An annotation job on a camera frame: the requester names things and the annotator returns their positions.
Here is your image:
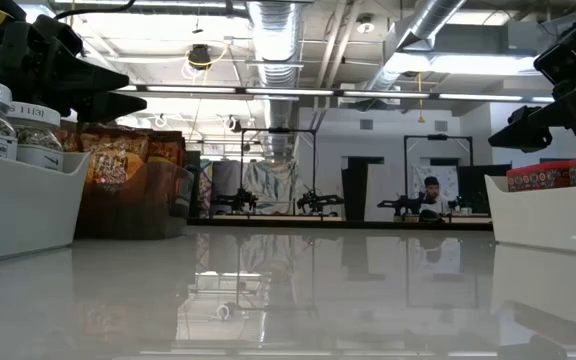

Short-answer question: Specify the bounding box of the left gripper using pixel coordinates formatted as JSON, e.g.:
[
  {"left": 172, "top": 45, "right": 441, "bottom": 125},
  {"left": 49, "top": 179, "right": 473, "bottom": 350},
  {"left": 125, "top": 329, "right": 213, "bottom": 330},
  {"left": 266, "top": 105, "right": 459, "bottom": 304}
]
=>
[{"left": 0, "top": 0, "right": 148, "bottom": 124}]

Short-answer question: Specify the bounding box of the light grey plastic bin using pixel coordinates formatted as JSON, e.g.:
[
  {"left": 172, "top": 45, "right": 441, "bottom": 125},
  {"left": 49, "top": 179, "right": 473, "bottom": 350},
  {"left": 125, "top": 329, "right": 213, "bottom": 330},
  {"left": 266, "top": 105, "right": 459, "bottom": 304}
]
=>
[{"left": 0, "top": 147, "right": 92, "bottom": 266}]

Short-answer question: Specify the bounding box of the black monitor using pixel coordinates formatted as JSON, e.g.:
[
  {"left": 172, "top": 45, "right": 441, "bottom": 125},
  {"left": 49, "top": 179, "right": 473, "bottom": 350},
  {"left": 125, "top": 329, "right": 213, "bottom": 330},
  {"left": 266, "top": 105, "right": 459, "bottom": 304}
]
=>
[{"left": 456, "top": 162, "right": 514, "bottom": 216}]

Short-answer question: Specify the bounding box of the ceiling light strip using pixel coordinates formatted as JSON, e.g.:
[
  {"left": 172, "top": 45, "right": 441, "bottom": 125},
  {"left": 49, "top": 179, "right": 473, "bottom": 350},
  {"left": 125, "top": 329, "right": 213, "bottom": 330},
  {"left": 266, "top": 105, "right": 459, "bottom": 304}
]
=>
[
  {"left": 117, "top": 84, "right": 337, "bottom": 99},
  {"left": 340, "top": 91, "right": 557, "bottom": 104}
]

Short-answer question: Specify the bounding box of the white plastic bin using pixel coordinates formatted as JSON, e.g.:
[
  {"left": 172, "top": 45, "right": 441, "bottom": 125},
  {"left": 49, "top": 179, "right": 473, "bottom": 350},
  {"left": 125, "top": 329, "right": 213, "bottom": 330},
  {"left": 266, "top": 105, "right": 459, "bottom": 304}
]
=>
[{"left": 485, "top": 149, "right": 576, "bottom": 259}]

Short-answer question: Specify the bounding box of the black dome ceiling device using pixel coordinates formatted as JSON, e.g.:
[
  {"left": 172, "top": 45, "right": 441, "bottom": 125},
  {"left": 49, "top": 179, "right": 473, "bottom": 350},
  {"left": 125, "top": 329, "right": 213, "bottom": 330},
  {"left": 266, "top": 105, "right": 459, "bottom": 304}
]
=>
[{"left": 187, "top": 43, "right": 213, "bottom": 71}]

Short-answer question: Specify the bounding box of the person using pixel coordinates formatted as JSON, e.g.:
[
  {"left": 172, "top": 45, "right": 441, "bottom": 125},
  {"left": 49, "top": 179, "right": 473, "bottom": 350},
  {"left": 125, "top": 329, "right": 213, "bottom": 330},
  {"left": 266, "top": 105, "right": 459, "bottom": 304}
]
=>
[{"left": 417, "top": 175, "right": 452, "bottom": 222}]

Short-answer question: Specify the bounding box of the dark grey plastic bin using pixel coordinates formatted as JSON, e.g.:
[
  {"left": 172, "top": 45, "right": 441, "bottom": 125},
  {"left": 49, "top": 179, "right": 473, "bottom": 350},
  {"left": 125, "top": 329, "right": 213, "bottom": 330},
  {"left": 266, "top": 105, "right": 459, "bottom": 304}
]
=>
[{"left": 73, "top": 159, "right": 195, "bottom": 240}]

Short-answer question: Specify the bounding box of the black robot figure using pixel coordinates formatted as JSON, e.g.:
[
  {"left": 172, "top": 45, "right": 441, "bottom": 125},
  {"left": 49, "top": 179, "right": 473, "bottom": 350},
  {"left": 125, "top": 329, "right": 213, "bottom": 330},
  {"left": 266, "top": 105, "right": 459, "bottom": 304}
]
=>
[
  {"left": 211, "top": 188, "right": 259, "bottom": 215},
  {"left": 296, "top": 187, "right": 345, "bottom": 216},
  {"left": 376, "top": 192, "right": 434, "bottom": 223}
]

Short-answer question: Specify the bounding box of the black panel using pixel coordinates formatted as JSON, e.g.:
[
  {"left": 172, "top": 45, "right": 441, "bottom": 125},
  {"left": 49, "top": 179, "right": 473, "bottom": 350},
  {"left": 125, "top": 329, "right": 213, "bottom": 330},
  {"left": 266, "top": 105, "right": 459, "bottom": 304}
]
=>
[{"left": 341, "top": 155, "right": 385, "bottom": 222}]

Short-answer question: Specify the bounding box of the black metal frame stand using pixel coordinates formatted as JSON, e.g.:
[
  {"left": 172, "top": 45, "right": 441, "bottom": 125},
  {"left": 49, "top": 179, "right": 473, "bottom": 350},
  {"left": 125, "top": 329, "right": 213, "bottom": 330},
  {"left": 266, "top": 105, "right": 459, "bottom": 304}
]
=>
[
  {"left": 402, "top": 133, "right": 474, "bottom": 221},
  {"left": 240, "top": 127, "right": 318, "bottom": 217}
]

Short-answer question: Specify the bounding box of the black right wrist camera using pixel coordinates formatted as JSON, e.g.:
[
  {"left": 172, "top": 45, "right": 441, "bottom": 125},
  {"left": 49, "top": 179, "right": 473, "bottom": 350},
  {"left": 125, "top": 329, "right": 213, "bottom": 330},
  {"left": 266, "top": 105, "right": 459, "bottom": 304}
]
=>
[{"left": 532, "top": 28, "right": 576, "bottom": 86}]

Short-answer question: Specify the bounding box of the small yellow hanging cord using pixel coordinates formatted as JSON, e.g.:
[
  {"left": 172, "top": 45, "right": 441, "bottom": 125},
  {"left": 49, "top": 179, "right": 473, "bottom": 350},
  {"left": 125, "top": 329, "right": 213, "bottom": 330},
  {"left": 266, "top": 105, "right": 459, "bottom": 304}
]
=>
[{"left": 416, "top": 72, "right": 426, "bottom": 124}]

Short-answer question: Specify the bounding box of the large silver ventilation duct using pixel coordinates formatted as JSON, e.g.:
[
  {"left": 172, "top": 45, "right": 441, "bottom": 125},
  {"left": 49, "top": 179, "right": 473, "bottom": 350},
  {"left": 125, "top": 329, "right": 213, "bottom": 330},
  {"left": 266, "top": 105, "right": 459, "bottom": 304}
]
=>
[{"left": 247, "top": 0, "right": 304, "bottom": 156}]

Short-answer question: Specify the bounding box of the black metal rig frame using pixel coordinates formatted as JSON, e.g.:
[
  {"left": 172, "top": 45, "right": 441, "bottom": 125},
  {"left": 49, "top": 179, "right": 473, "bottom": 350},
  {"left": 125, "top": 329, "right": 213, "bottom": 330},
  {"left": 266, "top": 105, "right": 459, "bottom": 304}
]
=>
[{"left": 187, "top": 217, "right": 494, "bottom": 232}]

